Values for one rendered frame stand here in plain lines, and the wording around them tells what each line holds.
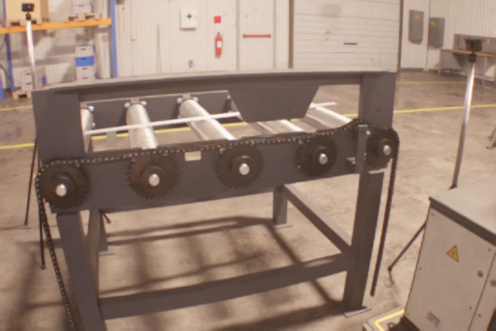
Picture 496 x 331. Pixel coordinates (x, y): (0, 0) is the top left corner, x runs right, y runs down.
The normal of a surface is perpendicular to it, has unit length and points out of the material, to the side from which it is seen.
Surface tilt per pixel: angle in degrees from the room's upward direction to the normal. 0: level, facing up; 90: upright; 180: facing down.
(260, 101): 90
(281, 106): 90
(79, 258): 90
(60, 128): 90
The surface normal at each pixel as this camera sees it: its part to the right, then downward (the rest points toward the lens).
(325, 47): 0.33, 0.29
